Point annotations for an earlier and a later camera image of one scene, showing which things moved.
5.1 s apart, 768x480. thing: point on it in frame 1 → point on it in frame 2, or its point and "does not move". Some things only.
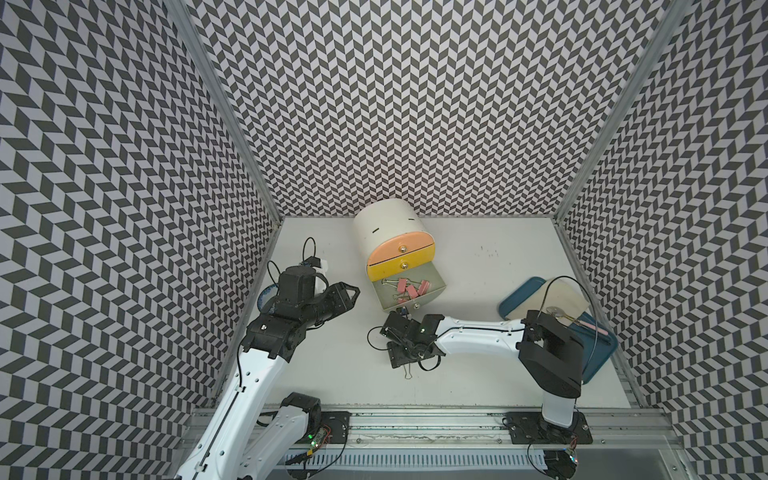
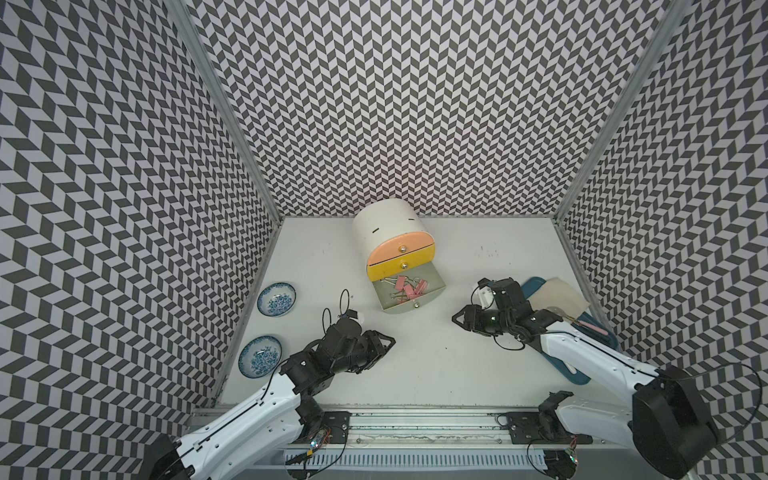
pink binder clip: [423, 287] does not move
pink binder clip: [400, 284] does not move
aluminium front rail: [475, 428] does not move
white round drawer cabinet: [393, 237] does not move
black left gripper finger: [343, 303] → [372, 363]
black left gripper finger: [342, 295] → [380, 336]
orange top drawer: [400, 245] does not move
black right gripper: [395, 355] → [469, 320]
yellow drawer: [402, 262] does not move
